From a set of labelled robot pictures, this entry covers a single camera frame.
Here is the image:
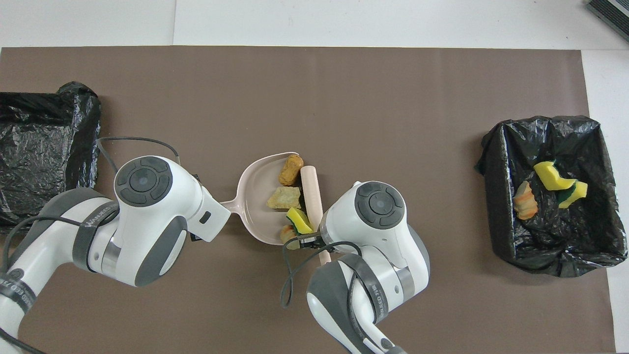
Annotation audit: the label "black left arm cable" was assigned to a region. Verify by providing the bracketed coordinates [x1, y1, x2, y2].
[97, 136, 181, 173]

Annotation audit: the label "pale green crusty piece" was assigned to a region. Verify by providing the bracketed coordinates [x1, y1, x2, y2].
[267, 186, 302, 210]

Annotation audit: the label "beige hand brush black bristles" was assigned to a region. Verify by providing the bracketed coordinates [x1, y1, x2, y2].
[300, 165, 332, 266]

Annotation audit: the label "dark grey ribbed device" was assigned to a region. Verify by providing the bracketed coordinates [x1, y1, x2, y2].
[587, 0, 629, 42]

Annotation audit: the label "pale beige bread piece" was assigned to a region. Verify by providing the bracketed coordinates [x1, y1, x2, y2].
[280, 225, 301, 251]

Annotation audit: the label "brown fried nugget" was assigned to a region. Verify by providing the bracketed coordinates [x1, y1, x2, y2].
[278, 154, 304, 187]

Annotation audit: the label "blocky yellow sponge piece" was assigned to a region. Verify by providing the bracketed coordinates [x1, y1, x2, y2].
[286, 207, 314, 235]

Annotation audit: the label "black bag lined bin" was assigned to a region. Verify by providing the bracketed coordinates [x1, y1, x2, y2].
[0, 82, 103, 232]
[475, 115, 629, 278]

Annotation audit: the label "brown table mat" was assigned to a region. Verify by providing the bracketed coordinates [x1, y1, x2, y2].
[0, 46, 616, 354]

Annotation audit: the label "notched yellow sponge piece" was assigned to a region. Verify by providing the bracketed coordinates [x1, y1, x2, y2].
[533, 161, 576, 192]

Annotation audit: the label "beige plastic dustpan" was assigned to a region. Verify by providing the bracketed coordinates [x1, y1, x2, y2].
[220, 151, 315, 245]

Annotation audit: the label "wedge yellow sponge piece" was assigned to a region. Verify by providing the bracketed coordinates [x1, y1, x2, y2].
[557, 180, 589, 209]

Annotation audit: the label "orange striped bread piece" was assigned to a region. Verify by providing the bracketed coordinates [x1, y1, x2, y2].
[513, 180, 539, 220]

